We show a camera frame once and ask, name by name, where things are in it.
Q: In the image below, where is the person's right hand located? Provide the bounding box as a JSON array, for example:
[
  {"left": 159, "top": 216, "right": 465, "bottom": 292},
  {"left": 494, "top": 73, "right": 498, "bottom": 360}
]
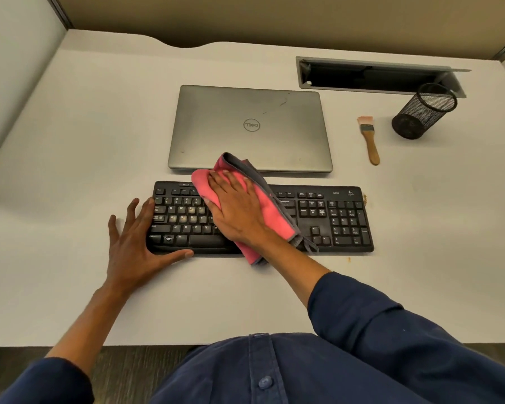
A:
[{"left": 203, "top": 170, "right": 271, "bottom": 246}]

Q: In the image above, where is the person's left hand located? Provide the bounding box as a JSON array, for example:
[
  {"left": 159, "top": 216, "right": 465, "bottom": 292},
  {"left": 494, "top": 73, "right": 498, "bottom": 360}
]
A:
[{"left": 105, "top": 197, "right": 194, "bottom": 296}]

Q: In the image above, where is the pink and grey cleaning cloth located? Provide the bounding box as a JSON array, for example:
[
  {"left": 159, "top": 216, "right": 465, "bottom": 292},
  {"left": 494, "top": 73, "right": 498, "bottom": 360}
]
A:
[{"left": 191, "top": 152, "right": 319, "bottom": 265}]

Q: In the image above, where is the black computer keyboard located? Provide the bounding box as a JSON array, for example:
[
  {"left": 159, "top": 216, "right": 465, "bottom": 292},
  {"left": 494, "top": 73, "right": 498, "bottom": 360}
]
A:
[{"left": 146, "top": 181, "right": 375, "bottom": 255}]

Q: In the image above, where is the person's right forearm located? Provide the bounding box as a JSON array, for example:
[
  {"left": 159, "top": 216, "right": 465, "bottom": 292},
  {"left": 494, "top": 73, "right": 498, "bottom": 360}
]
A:
[{"left": 252, "top": 229, "right": 333, "bottom": 309}]

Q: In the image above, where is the person's left forearm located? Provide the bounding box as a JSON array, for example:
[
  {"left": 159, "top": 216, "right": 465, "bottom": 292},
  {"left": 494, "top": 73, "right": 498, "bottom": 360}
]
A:
[{"left": 45, "top": 282, "right": 129, "bottom": 377}]

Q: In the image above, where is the silver closed laptop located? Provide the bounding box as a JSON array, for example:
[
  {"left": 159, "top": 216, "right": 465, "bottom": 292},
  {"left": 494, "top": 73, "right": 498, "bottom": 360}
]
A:
[{"left": 168, "top": 85, "right": 334, "bottom": 174}]

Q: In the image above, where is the person's navy blue shirt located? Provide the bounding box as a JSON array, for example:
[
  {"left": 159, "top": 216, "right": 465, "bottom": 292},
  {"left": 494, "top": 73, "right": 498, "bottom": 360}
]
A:
[{"left": 0, "top": 272, "right": 505, "bottom": 404}]

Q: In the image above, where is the black mesh pen holder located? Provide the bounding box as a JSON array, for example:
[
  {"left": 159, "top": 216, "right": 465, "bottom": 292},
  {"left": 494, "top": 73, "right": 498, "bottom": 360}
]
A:
[{"left": 391, "top": 82, "right": 458, "bottom": 140}]

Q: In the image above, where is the wooden handled paint brush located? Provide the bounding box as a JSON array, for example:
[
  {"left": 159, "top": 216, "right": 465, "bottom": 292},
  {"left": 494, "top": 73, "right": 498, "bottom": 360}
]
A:
[{"left": 357, "top": 116, "right": 380, "bottom": 166}]

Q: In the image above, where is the grey desk cable tray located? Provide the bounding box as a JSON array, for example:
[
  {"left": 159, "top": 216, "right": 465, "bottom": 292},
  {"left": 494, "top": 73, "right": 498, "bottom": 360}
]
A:
[{"left": 295, "top": 56, "right": 472, "bottom": 98}]

